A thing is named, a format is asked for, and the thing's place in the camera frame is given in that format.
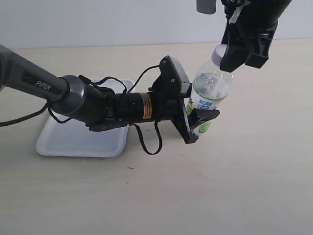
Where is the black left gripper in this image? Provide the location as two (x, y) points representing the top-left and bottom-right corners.
(114, 75), (220, 144)

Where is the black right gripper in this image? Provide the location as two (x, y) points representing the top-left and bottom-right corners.
(220, 0), (291, 72)

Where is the white bottle cap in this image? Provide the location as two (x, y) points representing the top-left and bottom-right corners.
(211, 44), (227, 67)

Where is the clear plastic drink bottle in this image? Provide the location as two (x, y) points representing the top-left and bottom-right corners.
(185, 56), (234, 136)

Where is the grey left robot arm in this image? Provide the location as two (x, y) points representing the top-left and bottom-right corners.
(0, 47), (220, 144)

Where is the white rectangular plastic tray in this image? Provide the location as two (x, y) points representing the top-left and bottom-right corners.
(36, 75), (129, 158)

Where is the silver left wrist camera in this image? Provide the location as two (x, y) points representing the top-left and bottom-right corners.
(159, 55), (192, 98)

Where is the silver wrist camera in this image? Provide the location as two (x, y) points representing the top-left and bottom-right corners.
(196, 0), (216, 15)
(159, 55), (192, 98)

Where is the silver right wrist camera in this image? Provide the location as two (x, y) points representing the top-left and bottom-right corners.
(196, 0), (216, 15)

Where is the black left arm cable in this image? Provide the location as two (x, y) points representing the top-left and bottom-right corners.
(0, 65), (163, 155)

